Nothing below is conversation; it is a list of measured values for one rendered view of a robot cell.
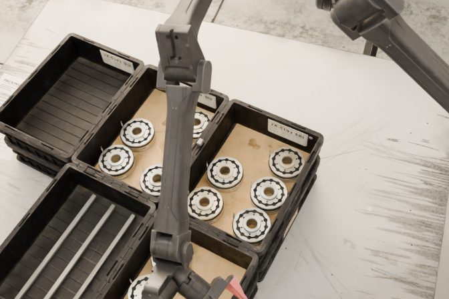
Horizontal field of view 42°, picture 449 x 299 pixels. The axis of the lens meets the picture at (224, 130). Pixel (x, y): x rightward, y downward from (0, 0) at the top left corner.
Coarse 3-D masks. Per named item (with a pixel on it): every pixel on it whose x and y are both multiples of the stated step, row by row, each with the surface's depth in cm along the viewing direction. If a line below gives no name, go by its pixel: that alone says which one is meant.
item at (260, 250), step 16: (224, 112) 168; (256, 112) 168; (304, 128) 164; (320, 144) 160; (192, 160) 159; (304, 176) 155; (288, 208) 152; (208, 224) 148; (272, 224) 147; (240, 240) 146
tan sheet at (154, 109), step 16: (160, 96) 185; (144, 112) 182; (160, 112) 182; (208, 112) 181; (160, 128) 178; (112, 144) 176; (160, 144) 175; (192, 144) 174; (144, 160) 172; (160, 160) 172; (128, 176) 169
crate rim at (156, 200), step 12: (144, 72) 178; (132, 84) 177; (120, 96) 173; (228, 96) 171; (96, 132) 166; (204, 132) 164; (84, 144) 164; (72, 156) 162; (84, 168) 160; (120, 180) 157; (144, 192) 154; (156, 204) 154
